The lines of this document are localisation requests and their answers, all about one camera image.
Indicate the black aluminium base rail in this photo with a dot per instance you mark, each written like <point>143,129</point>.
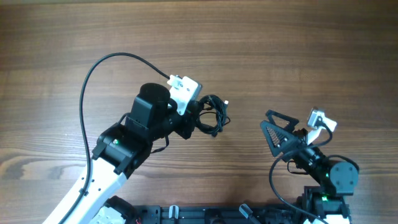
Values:
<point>174,214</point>

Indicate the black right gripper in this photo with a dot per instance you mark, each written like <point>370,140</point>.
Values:
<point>298,140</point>

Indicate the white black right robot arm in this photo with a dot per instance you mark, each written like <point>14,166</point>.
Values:
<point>336,176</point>

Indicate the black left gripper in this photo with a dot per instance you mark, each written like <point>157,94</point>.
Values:
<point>188,119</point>

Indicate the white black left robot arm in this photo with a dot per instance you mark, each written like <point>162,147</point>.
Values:
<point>156,112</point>

